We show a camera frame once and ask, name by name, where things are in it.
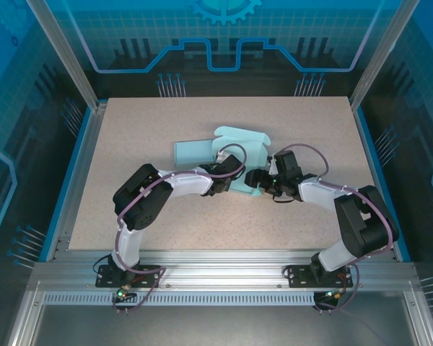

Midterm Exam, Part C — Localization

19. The aluminium frame post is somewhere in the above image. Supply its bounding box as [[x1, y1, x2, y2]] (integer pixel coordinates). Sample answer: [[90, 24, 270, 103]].
[[349, 0, 422, 111], [25, 0, 109, 113]]

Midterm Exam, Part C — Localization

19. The slotted cable duct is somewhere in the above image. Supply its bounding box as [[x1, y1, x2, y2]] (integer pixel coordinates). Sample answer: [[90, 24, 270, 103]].
[[43, 291, 317, 306]]

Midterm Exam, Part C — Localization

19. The blue table edge strip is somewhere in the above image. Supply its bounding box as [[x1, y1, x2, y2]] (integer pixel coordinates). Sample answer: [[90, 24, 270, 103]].
[[352, 107, 413, 263], [38, 107, 99, 262]]

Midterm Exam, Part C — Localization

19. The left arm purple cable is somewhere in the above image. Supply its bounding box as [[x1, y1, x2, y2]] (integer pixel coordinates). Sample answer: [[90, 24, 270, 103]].
[[111, 143, 248, 315]]

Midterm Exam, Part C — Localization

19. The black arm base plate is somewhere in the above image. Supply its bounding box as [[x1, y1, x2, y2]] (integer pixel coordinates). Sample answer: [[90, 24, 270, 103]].
[[95, 265, 162, 289], [287, 265, 354, 289]]

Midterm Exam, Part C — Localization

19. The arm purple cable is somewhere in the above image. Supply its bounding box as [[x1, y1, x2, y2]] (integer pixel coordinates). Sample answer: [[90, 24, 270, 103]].
[[111, 143, 248, 315], [272, 143, 396, 315]]

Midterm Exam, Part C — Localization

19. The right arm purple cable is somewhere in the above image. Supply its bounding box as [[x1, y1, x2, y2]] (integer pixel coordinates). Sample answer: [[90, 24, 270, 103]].
[[272, 143, 396, 315]]

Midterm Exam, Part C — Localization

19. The aluminium side rail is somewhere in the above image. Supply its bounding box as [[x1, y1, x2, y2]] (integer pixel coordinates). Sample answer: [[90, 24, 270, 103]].
[[46, 102, 108, 262]]

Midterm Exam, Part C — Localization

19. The light blue paper box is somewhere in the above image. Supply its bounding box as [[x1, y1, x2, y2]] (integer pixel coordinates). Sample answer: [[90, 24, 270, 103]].
[[173, 138, 217, 169], [211, 125, 272, 198]]

